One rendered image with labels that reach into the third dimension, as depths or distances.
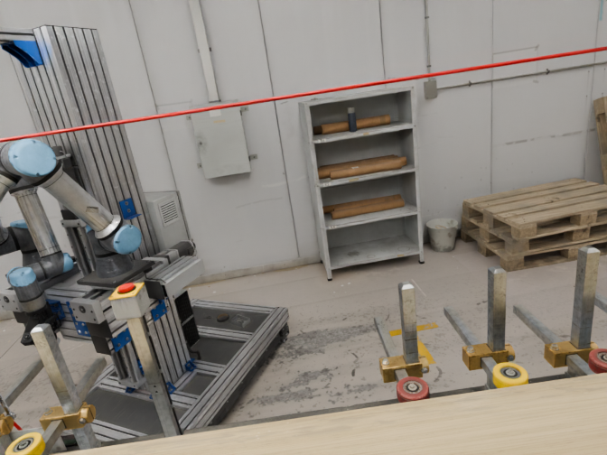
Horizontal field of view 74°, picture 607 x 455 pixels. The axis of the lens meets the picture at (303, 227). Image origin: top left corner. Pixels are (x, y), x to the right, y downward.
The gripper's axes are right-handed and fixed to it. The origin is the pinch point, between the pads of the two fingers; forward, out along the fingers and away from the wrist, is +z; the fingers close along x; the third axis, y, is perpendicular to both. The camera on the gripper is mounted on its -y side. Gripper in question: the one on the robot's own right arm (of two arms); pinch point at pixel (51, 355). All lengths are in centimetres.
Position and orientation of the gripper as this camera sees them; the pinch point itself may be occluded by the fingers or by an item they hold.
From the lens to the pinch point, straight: 189.0
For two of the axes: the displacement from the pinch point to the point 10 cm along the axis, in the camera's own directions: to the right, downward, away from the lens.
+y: -0.4, -3.2, 9.5
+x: -9.9, 1.5, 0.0
